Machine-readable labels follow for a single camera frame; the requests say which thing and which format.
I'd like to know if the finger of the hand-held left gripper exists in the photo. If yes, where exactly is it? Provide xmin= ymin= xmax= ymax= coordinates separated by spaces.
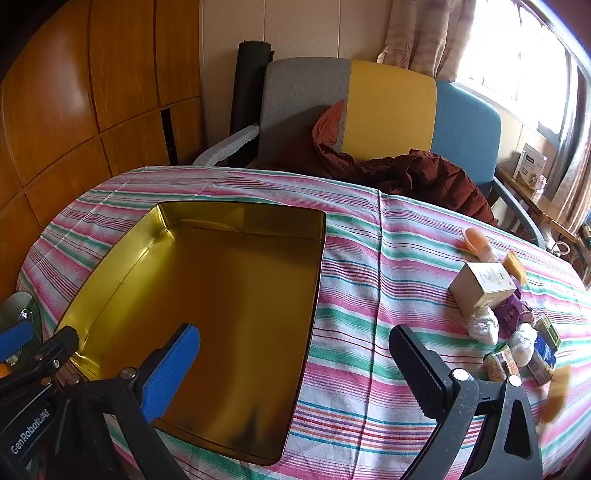
xmin=0 ymin=325 xmax=80 ymax=407
xmin=0 ymin=318 xmax=37 ymax=365

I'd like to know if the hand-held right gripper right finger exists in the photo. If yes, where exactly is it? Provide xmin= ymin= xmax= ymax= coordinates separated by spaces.
xmin=389 ymin=324 xmax=543 ymax=480

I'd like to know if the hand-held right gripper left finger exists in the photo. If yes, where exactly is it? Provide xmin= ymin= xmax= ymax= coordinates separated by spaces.
xmin=51 ymin=323 xmax=201 ymax=480

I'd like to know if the white plastic ball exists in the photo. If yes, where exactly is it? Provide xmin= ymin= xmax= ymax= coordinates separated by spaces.
xmin=508 ymin=323 xmax=539 ymax=367
xmin=466 ymin=307 xmax=499 ymax=343

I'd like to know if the clear grain snack packet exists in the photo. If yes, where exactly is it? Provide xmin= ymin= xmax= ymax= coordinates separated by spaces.
xmin=483 ymin=344 xmax=522 ymax=381

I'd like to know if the gold metal tin box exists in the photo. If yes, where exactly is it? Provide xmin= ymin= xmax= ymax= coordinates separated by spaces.
xmin=54 ymin=200 xmax=327 ymax=466

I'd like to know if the purple foil packet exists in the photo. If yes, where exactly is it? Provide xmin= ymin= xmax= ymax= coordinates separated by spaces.
xmin=494 ymin=284 xmax=536 ymax=342

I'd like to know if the beige cardboard box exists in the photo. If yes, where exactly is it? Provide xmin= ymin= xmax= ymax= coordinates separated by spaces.
xmin=449 ymin=261 xmax=518 ymax=317

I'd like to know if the blue tissue packet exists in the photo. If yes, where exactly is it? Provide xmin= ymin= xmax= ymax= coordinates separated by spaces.
xmin=526 ymin=337 xmax=557 ymax=386

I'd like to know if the green drink carton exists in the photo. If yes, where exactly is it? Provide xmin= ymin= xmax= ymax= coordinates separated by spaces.
xmin=536 ymin=314 xmax=561 ymax=352

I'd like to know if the yellow sponge cloth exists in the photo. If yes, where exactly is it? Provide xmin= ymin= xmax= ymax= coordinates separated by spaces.
xmin=540 ymin=362 xmax=573 ymax=425

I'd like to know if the yellow sponge cube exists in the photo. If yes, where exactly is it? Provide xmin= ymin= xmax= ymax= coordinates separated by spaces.
xmin=502 ymin=250 xmax=527 ymax=286

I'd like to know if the peach round silicone object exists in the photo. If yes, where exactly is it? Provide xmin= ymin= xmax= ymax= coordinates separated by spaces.
xmin=457 ymin=227 xmax=502 ymax=264

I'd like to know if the striped tablecloth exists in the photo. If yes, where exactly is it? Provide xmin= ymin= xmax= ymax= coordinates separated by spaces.
xmin=16 ymin=165 xmax=591 ymax=480

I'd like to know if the maroon puffer jacket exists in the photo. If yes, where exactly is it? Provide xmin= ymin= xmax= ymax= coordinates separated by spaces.
xmin=272 ymin=99 xmax=499 ymax=227

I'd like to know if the wooden side table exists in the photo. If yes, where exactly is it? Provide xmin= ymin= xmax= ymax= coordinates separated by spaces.
xmin=496 ymin=164 xmax=591 ymax=273

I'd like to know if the white cardboard box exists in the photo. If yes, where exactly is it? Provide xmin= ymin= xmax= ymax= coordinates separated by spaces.
xmin=513 ymin=143 xmax=548 ymax=188

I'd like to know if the wooden wardrobe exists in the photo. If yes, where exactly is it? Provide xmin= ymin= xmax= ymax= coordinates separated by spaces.
xmin=0 ymin=0 xmax=208 ymax=301

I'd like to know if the beige patterned curtain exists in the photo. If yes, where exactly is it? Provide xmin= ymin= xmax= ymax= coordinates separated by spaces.
xmin=547 ymin=28 xmax=591 ymax=236
xmin=376 ymin=0 xmax=476 ymax=77

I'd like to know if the grey yellow blue armchair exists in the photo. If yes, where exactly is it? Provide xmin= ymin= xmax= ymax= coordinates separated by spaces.
xmin=191 ymin=58 xmax=548 ymax=247

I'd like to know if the black rolled mat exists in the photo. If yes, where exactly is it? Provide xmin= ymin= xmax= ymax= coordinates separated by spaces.
xmin=229 ymin=41 xmax=273 ymax=139

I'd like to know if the window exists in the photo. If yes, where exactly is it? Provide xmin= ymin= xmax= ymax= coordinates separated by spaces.
xmin=455 ymin=0 xmax=571 ymax=134

